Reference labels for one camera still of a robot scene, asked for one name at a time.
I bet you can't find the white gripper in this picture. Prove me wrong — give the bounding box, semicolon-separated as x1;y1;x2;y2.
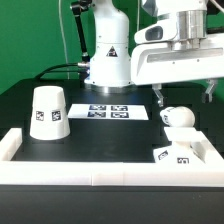
131;14;224;107

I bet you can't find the white lamp bulb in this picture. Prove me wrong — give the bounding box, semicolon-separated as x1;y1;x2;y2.
160;106;195;127

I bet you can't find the white lamp base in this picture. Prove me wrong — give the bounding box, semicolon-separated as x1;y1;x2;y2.
153;127;202;165

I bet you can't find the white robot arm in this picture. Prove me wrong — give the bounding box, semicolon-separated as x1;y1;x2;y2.
85;0;224;105

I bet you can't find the white lamp shade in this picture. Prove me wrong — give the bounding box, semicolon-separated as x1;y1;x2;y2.
30;86;70;140

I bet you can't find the white marker sheet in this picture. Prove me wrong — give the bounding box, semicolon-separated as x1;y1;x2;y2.
68;104;148;120

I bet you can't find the white U-shaped fence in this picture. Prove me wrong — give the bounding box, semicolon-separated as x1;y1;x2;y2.
0;128;224;187

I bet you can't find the black cable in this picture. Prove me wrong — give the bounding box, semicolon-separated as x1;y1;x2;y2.
33;62;90;82

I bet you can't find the grey hanging cable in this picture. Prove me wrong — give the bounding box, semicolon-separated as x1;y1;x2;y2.
58;0;71;80

